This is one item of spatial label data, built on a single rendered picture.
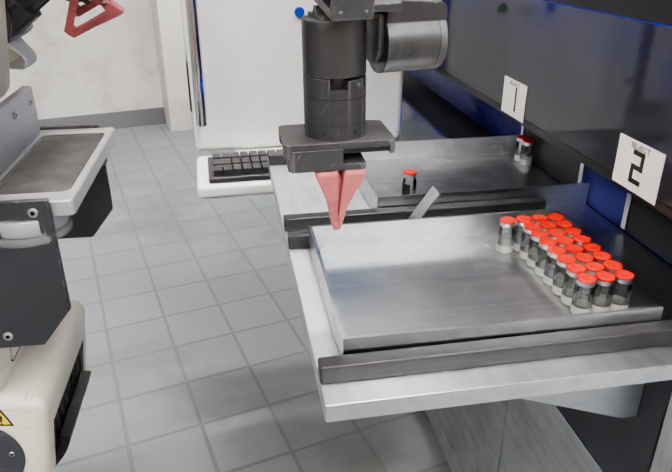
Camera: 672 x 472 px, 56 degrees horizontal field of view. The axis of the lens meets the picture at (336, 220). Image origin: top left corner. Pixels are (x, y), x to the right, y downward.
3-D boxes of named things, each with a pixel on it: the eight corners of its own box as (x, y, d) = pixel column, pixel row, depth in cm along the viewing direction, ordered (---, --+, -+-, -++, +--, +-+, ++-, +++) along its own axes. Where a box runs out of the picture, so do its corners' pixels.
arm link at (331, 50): (292, 2, 56) (311, 9, 51) (365, -2, 58) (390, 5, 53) (295, 80, 59) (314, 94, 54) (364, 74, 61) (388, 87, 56)
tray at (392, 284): (544, 231, 91) (547, 208, 89) (656, 335, 67) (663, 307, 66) (309, 249, 85) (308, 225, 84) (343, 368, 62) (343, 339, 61)
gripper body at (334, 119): (396, 158, 58) (398, 78, 55) (284, 166, 56) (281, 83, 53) (379, 137, 63) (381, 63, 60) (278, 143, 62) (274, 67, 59)
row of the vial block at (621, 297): (555, 242, 87) (559, 212, 85) (631, 313, 71) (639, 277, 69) (540, 243, 86) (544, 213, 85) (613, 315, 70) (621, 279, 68)
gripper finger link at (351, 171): (366, 240, 61) (367, 148, 57) (292, 247, 60) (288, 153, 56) (352, 211, 67) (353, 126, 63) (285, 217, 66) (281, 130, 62)
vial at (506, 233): (508, 246, 86) (512, 215, 84) (515, 253, 84) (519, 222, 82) (493, 247, 85) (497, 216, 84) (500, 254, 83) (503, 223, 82)
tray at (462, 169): (515, 152, 123) (517, 134, 121) (586, 203, 100) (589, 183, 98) (344, 162, 118) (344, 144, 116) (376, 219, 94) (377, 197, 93)
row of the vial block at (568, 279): (524, 244, 86) (528, 214, 84) (594, 317, 70) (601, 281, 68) (509, 246, 86) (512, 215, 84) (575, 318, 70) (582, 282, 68)
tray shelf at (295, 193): (504, 153, 128) (505, 144, 127) (780, 366, 66) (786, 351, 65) (267, 167, 121) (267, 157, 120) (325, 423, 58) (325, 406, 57)
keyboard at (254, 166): (381, 150, 148) (381, 140, 147) (398, 170, 135) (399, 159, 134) (207, 161, 140) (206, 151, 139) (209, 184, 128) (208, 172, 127)
